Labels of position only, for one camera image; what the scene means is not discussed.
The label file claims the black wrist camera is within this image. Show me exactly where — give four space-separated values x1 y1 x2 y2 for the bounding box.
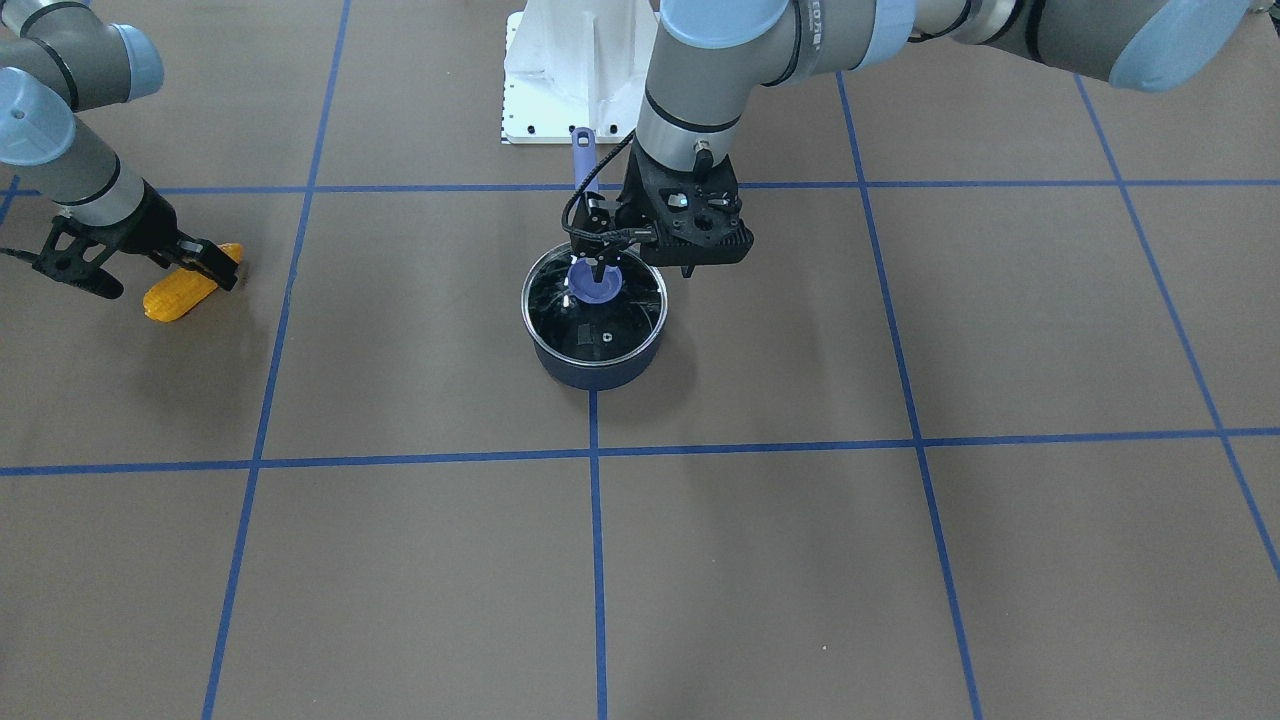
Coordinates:
640 184 755 277

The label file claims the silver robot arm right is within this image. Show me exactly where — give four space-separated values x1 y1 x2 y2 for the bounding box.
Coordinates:
1 1 238 299

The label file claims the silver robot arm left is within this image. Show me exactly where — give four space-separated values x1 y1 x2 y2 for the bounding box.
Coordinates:
564 1 1249 288

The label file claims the dark blue saucepan purple handle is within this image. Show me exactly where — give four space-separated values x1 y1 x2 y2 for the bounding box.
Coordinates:
520 127 669 391

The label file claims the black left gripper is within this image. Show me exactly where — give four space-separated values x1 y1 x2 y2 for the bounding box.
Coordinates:
573 150 739 293

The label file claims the yellow corn cob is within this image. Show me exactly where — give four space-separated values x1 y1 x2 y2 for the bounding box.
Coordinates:
142 243 244 323

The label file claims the glass pot lid purple knob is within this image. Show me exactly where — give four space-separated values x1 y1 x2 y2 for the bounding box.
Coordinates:
521 241 669 366

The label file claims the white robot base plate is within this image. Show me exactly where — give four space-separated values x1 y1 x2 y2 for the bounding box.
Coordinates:
500 1 659 145

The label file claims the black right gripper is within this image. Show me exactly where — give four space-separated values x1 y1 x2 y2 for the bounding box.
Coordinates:
31 181 239 300

